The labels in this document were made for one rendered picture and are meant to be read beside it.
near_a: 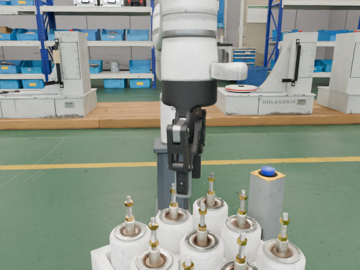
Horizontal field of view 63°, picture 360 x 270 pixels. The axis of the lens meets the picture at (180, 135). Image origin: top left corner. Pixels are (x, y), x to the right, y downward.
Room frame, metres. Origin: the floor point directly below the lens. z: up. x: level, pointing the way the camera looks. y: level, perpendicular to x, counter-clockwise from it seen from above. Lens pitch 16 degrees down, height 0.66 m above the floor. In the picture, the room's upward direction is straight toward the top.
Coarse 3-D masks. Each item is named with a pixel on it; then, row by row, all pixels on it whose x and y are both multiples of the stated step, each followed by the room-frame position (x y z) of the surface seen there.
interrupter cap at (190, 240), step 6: (192, 234) 0.57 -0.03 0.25; (210, 234) 0.57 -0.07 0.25; (186, 240) 0.55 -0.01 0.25; (192, 240) 0.55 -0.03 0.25; (210, 240) 0.55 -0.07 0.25; (216, 240) 0.55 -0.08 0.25; (192, 246) 0.53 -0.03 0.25; (198, 246) 0.53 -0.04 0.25; (204, 246) 0.53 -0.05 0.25; (210, 246) 0.53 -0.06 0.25; (216, 246) 0.53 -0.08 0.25
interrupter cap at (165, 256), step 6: (144, 252) 0.51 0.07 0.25; (162, 252) 0.51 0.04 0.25; (168, 252) 0.51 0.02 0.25; (138, 258) 0.49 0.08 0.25; (144, 258) 0.49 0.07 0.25; (162, 258) 0.50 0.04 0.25; (168, 258) 0.49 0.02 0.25; (138, 264) 0.48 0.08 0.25; (144, 264) 0.48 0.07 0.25; (150, 264) 0.48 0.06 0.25; (162, 264) 0.48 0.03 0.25; (168, 264) 0.48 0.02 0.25
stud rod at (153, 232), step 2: (152, 218) 0.49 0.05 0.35; (154, 218) 0.49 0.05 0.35; (152, 220) 0.49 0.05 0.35; (154, 220) 0.49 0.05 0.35; (152, 222) 0.49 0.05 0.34; (154, 222) 0.49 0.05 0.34; (152, 224) 0.49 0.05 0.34; (154, 224) 0.49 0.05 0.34; (152, 230) 0.49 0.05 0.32; (154, 230) 0.49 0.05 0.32; (152, 232) 0.49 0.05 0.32; (154, 232) 0.49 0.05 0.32; (152, 234) 0.49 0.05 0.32; (154, 234) 0.49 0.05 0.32; (152, 236) 0.49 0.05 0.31; (154, 236) 0.49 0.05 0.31; (152, 238) 0.49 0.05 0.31; (154, 238) 0.49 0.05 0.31; (152, 240) 0.49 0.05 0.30; (154, 240) 0.49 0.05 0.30; (152, 242) 0.49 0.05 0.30; (154, 242) 0.49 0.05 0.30; (152, 248) 0.49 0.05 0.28; (154, 248) 0.49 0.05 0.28
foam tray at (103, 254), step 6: (192, 216) 0.77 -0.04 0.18; (108, 246) 0.63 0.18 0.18; (96, 252) 0.61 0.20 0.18; (102, 252) 0.61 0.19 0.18; (108, 252) 0.61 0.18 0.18; (96, 258) 0.58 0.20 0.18; (102, 258) 0.58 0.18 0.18; (108, 258) 0.61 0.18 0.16; (96, 264) 0.57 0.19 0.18; (102, 264) 0.56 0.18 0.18; (108, 264) 0.56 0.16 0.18
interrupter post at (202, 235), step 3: (198, 231) 0.55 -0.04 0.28; (201, 231) 0.54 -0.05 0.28; (204, 231) 0.54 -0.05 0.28; (198, 234) 0.55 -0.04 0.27; (201, 234) 0.54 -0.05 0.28; (204, 234) 0.54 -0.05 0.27; (198, 237) 0.55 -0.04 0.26; (201, 237) 0.54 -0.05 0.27; (204, 237) 0.54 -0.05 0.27; (198, 240) 0.55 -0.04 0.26; (201, 240) 0.54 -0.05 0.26; (204, 240) 0.54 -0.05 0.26; (201, 243) 0.54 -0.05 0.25; (204, 243) 0.54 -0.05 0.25
